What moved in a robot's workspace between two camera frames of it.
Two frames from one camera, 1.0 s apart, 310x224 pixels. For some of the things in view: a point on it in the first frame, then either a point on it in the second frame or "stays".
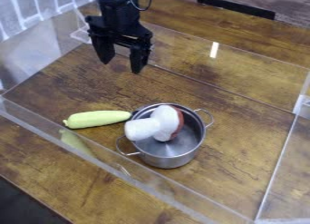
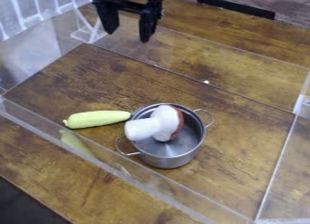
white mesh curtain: x=24 y=8 stays
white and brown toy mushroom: x=161 y=125 stays
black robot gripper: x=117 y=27 -> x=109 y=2
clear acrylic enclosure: x=155 y=107 stays
